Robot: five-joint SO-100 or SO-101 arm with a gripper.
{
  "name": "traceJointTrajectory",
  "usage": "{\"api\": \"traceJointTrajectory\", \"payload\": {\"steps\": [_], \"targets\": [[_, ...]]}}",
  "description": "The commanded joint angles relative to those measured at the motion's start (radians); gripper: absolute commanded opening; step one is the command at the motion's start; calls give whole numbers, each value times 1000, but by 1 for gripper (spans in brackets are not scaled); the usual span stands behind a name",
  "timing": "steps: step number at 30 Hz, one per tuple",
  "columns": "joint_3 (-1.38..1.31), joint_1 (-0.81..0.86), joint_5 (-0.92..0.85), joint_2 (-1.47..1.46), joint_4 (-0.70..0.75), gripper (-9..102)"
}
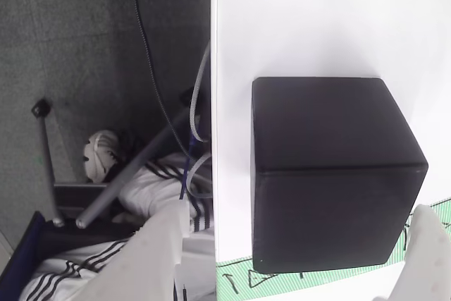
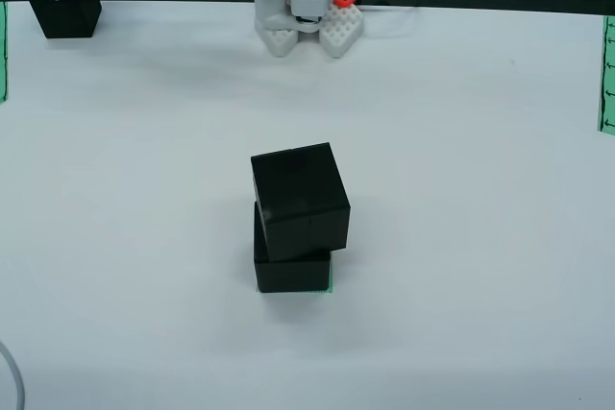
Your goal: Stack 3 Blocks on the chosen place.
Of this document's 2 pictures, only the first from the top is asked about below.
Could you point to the thin grey metal leg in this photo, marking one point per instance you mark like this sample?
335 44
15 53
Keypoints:
47 160

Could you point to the green paper strip with arrows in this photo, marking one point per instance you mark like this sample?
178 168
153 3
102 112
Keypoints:
243 269

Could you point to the thick grey metal tube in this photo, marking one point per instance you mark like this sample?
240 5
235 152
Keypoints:
123 177

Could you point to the black cube block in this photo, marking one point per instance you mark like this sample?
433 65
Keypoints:
327 174

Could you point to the person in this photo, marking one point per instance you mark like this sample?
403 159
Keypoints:
151 191

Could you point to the black chair with blue edge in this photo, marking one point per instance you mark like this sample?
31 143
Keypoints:
70 237

